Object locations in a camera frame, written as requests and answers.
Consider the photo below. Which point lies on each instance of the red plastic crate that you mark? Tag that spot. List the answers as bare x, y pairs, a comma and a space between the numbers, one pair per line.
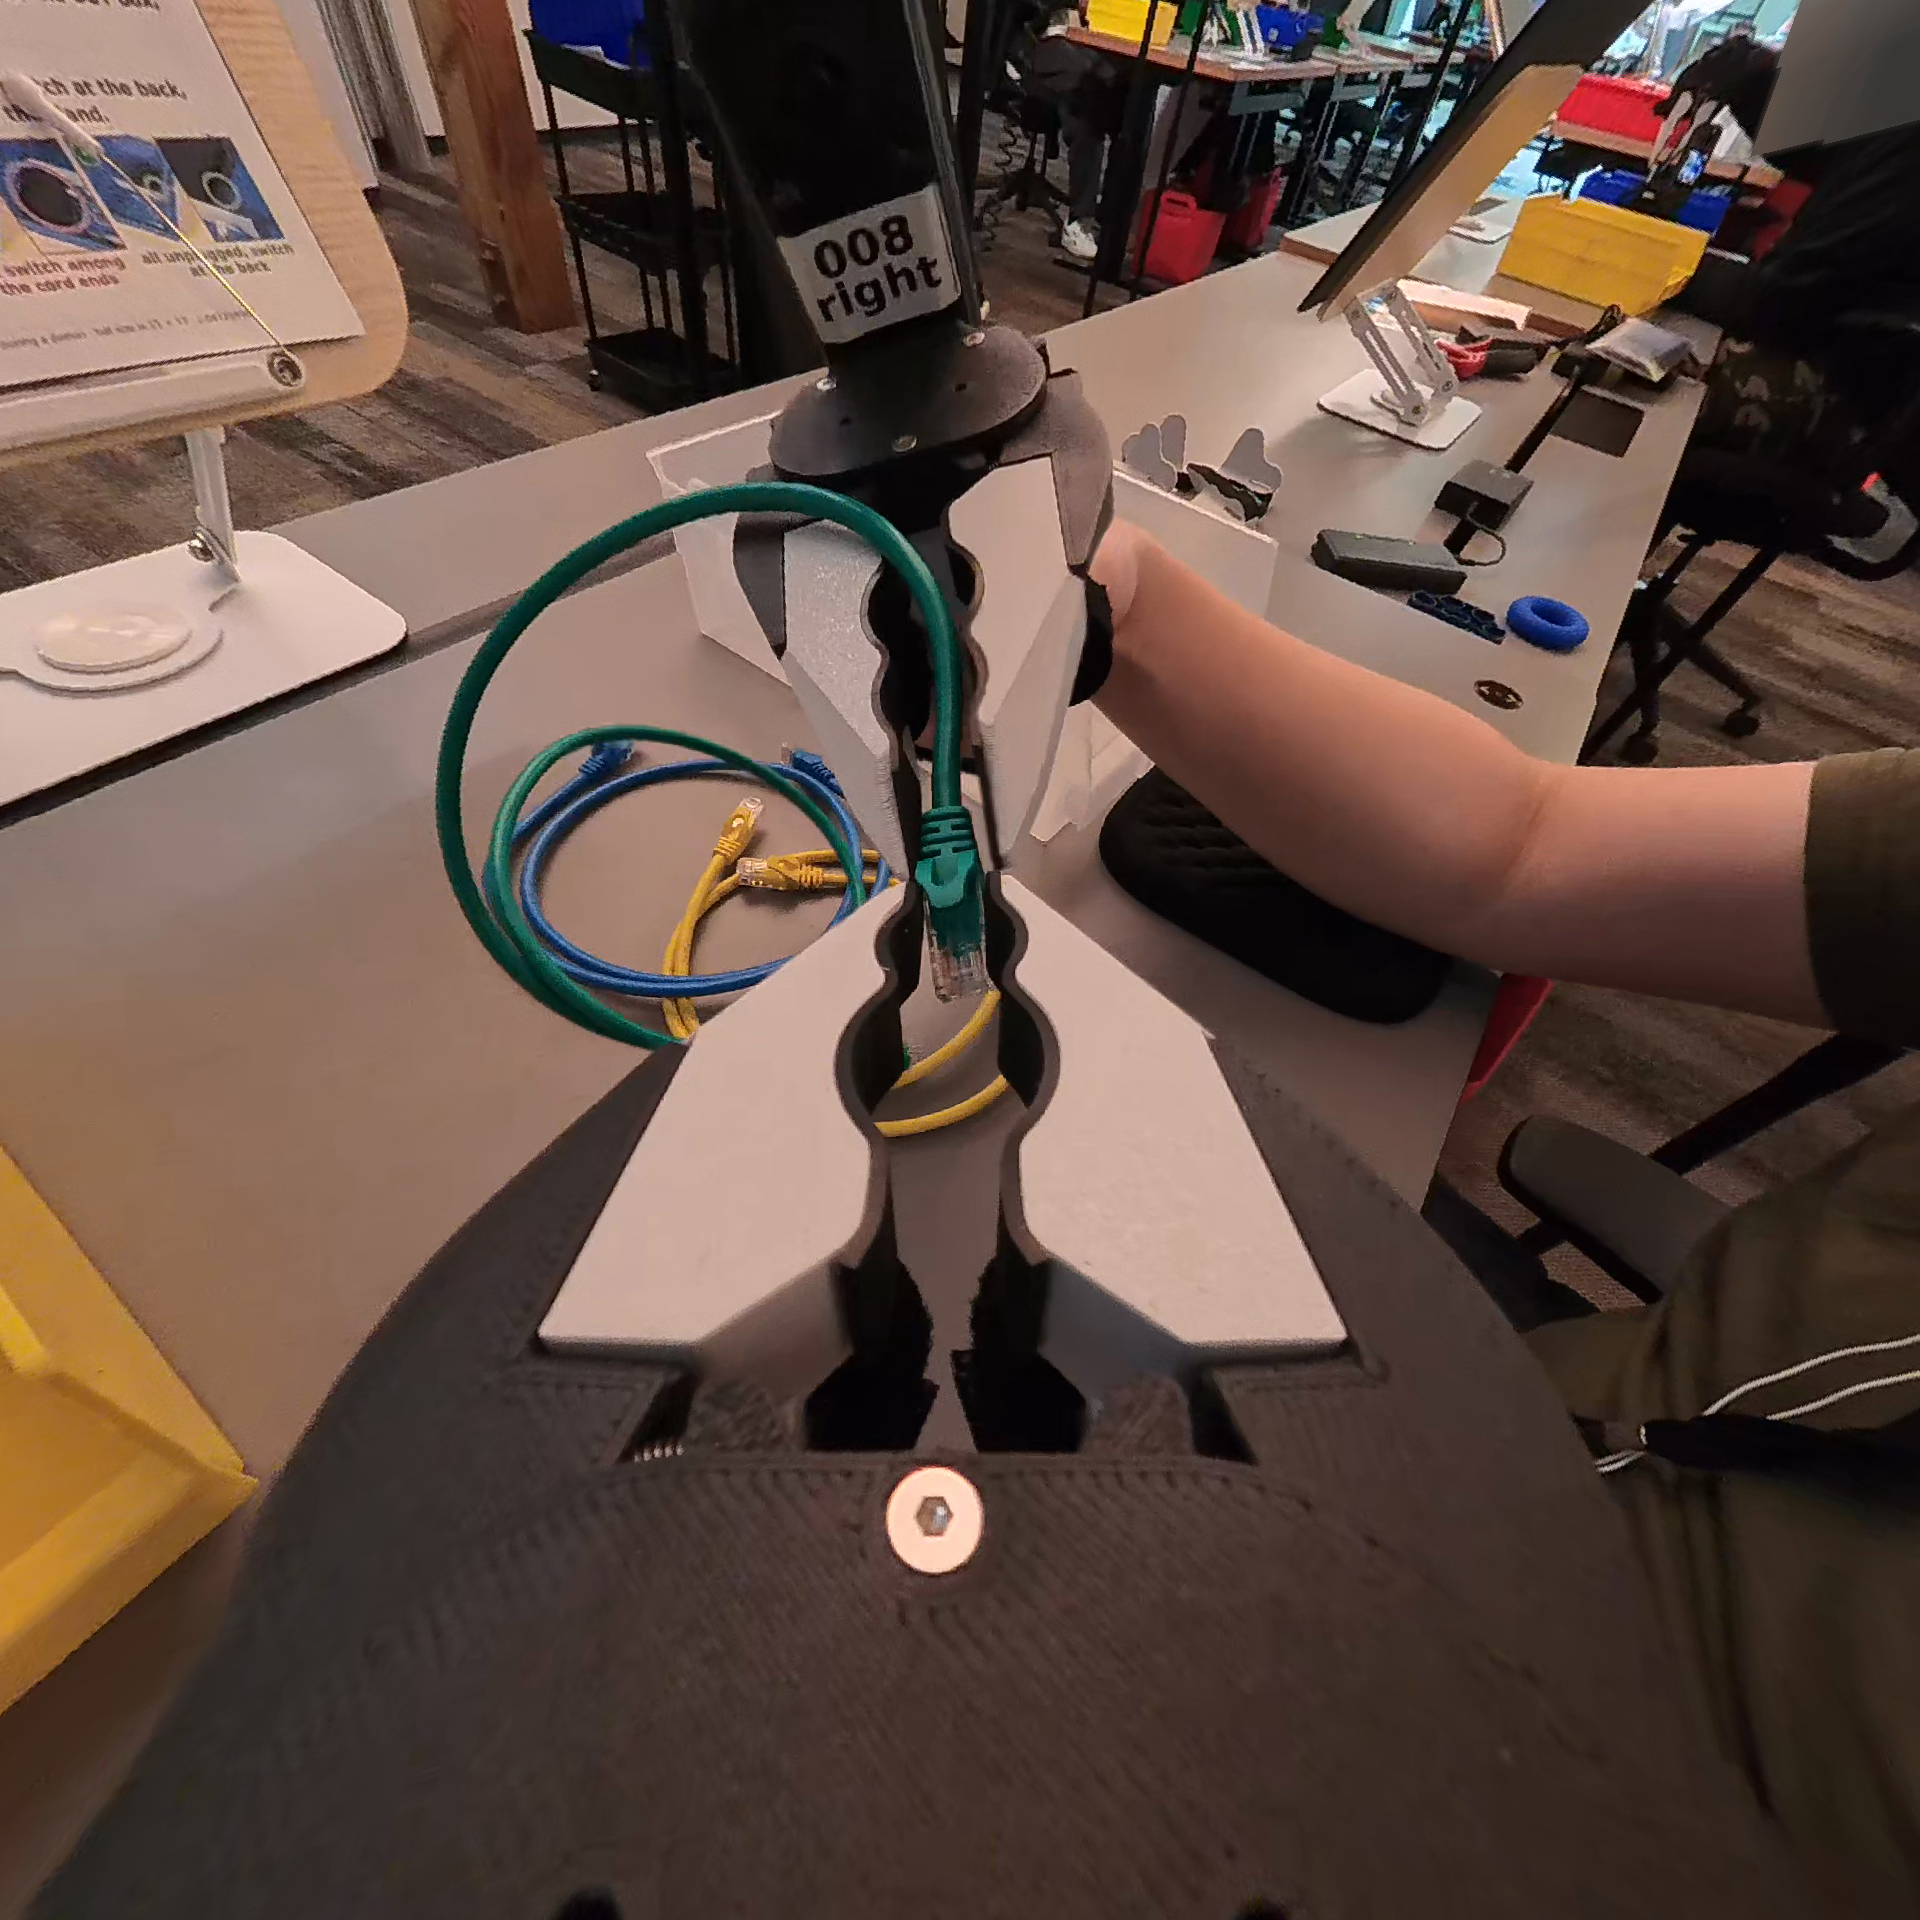
1613, 104

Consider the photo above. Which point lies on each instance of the person's own torso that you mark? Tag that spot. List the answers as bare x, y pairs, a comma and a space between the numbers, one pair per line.
1800, 1651

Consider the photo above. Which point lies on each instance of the dark blue toothed strip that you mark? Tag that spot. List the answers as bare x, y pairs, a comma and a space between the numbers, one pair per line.
1457, 614

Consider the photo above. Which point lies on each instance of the black square pad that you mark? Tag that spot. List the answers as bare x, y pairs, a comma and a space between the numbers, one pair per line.
1595, 425

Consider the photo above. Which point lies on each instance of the small black adapter box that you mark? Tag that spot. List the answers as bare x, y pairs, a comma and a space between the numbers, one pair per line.
1486, 492

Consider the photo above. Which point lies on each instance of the red bin under table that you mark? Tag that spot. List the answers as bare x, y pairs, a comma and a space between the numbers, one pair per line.
1507, 1034

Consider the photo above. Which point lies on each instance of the person's right forearm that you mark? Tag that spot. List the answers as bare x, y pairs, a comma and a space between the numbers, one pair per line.
1425, 795

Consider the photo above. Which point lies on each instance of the black office chair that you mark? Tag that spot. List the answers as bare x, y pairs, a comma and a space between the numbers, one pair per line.
1607, 1200
1800, 540

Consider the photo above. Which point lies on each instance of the small grey wavy bracket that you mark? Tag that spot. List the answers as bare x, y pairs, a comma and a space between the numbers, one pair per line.
1156, 453
1254, 468

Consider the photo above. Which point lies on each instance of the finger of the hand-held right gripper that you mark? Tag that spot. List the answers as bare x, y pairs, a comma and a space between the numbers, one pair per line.
834, 646
1027, 600

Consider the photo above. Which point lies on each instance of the white plastic holder box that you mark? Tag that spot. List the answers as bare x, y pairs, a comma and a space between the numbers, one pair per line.
1199, 555

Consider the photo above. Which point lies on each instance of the wooden pillar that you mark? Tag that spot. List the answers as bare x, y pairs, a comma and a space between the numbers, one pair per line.
497, 166

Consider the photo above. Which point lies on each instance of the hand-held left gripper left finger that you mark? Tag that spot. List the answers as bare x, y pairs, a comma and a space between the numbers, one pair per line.
720, 1200

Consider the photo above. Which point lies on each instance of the printed instruction sheet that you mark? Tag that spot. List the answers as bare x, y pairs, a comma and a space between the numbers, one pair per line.
91, 322

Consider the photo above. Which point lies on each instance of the black rectangular device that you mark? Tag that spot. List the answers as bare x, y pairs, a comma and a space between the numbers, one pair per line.
1387, 558

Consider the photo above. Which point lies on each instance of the yellow plastic bin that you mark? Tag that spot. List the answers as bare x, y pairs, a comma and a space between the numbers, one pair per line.
1597, 255
91, 1500

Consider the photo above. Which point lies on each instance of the person's right hand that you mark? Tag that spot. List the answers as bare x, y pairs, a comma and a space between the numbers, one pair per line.
1165, 631

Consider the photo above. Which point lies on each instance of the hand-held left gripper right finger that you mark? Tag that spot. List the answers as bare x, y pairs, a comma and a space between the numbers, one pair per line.
1171, 1215

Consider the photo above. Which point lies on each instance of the black mesh wrist rest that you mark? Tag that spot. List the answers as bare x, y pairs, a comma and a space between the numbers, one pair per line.
1276, 930

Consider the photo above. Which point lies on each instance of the white tablet stand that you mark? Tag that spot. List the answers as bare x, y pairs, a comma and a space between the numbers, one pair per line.
1402, 397
299, 614

